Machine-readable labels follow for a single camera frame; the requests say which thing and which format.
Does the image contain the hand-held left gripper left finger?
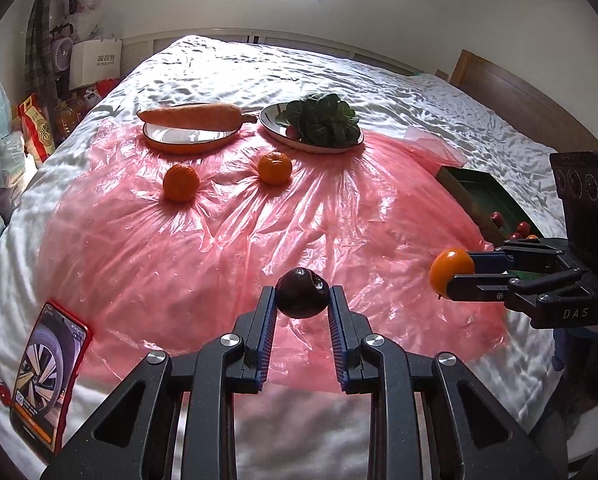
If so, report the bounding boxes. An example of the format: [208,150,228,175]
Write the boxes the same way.
[41,286,280,480]

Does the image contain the purple fan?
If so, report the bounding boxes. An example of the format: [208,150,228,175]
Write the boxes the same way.
[49,37,74,71]

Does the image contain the phone in red case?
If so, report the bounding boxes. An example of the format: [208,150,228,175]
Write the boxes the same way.
[10,301,92,458]

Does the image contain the wooden headboard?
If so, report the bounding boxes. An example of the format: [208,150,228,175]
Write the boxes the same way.
[449,49,598,153]

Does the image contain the green tray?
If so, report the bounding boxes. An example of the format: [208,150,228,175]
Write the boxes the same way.
[436,166,547,281]

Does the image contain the orange rice bag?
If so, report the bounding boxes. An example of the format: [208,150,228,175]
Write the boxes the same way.
[18,95,57,163]

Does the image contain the dark purple plum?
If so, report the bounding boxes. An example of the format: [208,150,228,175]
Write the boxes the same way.
[276,267,330,319]

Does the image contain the pink plastic sheet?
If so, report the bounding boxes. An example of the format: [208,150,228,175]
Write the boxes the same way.
[36,117,510,393]

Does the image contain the orange-rimmed plate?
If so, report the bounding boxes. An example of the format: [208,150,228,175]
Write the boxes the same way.
[143,105,242,155]

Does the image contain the hanging white plastic bags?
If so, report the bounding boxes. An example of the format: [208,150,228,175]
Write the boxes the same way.
[71,0,104,41]

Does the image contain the leafy green vegetable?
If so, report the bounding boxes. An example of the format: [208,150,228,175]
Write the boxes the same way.
[276,92,360,148]

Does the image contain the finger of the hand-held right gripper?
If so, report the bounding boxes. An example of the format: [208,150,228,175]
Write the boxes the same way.
[446,266,598,306]
[466,238,572,274]

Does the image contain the white paper bag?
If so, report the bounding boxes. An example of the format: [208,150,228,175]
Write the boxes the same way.
[69,34,124,92]

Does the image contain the white plastic bag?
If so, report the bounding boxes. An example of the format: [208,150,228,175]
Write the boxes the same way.
[0,130,40,196]

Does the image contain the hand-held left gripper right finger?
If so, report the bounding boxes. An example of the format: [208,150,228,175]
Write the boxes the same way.
[329,285,560,480]

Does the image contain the white plate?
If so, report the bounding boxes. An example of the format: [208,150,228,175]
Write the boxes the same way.
[259,102,364,153]

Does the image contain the carrot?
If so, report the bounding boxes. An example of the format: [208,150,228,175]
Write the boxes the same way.
[137,102,260,131]

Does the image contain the plaid scarf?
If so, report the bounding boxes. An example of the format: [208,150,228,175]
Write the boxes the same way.
[23,0,60,111]

